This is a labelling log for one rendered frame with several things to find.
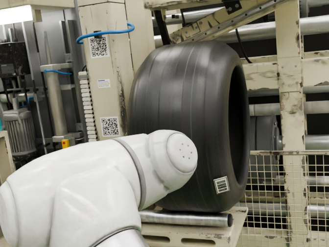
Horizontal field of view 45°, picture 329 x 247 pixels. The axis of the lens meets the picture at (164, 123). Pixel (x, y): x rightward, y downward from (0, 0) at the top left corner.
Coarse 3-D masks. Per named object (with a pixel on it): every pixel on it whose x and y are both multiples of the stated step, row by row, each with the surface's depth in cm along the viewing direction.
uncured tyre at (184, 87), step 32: (160, 64) 125; (192, 64) 121; (224, 64) 123; (160, 96) 119; (192, 96) 115; (224, 96) 118; (128, 128) 125; (160, 128) 117; (192, 128) 114; (224, 128) 117; (224, 160) 117; (192, 192) 122; (224, 192) 123
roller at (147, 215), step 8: (144, 216) 142; (152, 216) 141; (160, 216) 140; (168, 216) 139; (176, 216) 138; (184, 216) 137; (192, 216) 136; (200, 216) 135; (208, 216) 134; (216, 216) 133; (224, 216) 132; (232, 216) 134; (192, 224) 136; (200, 224) 135; (208, 224) 134; (216, 224) 133; (224, 224) 132
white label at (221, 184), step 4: (216, 180) 117; (220, 180) 118; (224, 180) 118; (216, 184) 118; (220, 184) 119; (224, 184) 119; (228, 184) 119; (216, 188) 119; (220, 188) 120; (224, 188) 120; (228, 188) 120; (216, 192) 120; (220, 192) 120
